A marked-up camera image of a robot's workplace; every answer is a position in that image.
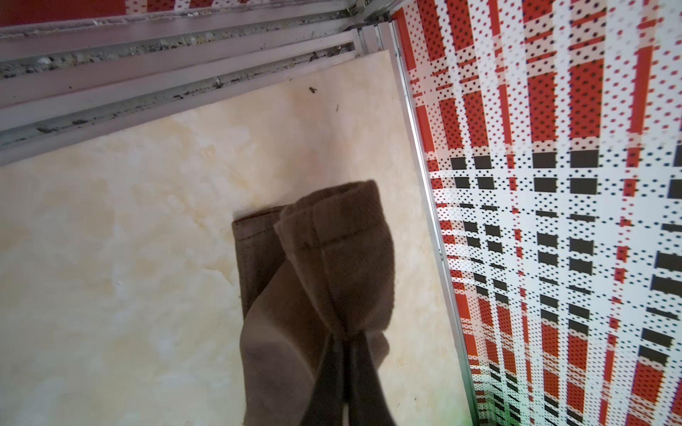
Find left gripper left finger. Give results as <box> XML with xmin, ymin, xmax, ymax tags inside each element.
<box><xmin>300</xmin><ymin>335</ymin><xmax>346</xmax><ymax>426</ymax></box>

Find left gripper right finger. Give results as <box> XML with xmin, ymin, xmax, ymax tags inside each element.
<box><xmin>348</xmin><ymin>333</ymin><xmax>395</xmax><ymax>426</ymax></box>

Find brown trousers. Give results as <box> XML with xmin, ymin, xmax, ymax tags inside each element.
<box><xmin>232</xmin><ymin>180</ymin><xmax>395</xmax><ymax>425</ymax></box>

